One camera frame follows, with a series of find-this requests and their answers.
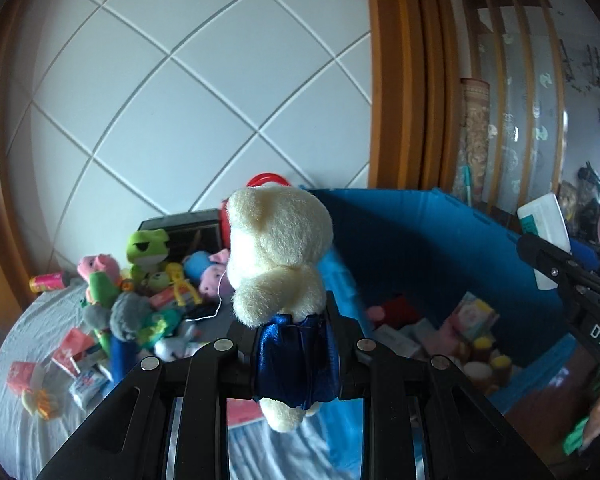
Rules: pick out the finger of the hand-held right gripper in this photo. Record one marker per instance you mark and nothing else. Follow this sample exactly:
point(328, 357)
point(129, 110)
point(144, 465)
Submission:
point(545, 257)

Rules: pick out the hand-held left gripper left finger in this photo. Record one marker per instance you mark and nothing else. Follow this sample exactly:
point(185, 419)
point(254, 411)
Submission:
point(215, 375)

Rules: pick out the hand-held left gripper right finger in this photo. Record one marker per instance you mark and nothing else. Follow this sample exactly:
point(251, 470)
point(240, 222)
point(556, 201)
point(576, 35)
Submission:
point(380, 375)

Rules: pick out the white box teal label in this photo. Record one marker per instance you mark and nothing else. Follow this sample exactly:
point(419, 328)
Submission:
point(547, 220)

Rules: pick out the blue storage bin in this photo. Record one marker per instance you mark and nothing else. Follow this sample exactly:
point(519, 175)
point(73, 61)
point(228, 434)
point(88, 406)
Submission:
point(420, 240)

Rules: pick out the cream plush bear blue dress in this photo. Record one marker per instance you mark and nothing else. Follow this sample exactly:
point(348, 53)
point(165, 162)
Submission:
point(275, 240)

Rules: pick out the cloth-covered desktop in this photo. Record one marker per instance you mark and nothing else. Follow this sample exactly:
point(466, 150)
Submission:
point(27, 332)

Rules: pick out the red plush toy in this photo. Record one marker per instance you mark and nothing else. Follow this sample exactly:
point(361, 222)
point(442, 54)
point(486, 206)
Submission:
point(395, 312)

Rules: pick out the colourful carton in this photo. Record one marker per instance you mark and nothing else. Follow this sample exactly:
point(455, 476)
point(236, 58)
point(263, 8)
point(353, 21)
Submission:
point(472, 317)

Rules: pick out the blue cylinder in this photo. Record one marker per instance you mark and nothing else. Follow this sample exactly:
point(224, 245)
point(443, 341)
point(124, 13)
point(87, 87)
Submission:
point(122, 357)

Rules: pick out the yellow plastic toy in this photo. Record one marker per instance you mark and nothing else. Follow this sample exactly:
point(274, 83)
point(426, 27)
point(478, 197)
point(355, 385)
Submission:
point(180, 282)

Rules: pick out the grey plush toy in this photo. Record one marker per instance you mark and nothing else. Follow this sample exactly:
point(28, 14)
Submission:
point(125, 312)

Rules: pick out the yellow-capped brown bottle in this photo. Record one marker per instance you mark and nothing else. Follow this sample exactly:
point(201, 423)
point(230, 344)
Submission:
point(497, 367)

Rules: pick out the blue pig plush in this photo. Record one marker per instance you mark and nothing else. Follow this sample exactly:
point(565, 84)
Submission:
point(197, 262)

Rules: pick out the green cloth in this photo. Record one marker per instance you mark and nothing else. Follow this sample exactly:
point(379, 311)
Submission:
point(577, 437)

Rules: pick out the white blue tissue packet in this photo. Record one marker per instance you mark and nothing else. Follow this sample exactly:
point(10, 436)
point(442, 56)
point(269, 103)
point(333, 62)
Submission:
point(87, 386)

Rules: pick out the green frog plush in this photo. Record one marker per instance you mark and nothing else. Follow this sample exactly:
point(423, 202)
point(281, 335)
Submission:
point(147, 252)

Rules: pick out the rolled patterned rug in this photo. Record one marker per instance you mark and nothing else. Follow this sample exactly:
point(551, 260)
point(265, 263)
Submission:
point(472, 135)

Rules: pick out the red white packet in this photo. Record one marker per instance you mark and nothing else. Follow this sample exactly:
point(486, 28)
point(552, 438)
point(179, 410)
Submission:
point(74, 347)

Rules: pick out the black box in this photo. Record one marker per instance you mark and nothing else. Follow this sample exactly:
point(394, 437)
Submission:
point(190, 232)

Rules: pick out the wooden glass partition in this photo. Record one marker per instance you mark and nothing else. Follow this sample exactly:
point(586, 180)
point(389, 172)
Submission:
point(520, 110)

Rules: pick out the pink pig plush green body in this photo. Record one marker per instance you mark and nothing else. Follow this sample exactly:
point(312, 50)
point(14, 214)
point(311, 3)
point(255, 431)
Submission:
point(99, 270)

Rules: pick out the yellow orange toy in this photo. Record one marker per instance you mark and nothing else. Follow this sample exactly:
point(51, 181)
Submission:
point(40, 402)

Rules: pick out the pink tissue packet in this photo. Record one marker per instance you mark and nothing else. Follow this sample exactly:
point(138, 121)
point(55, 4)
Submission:
point(24, 376)

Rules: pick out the red drink can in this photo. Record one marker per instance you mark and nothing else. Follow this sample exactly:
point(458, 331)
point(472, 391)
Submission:
point(46, 282)

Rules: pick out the wooden door frame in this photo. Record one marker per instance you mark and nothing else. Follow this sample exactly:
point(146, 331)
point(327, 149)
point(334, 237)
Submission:
point(405, 75)

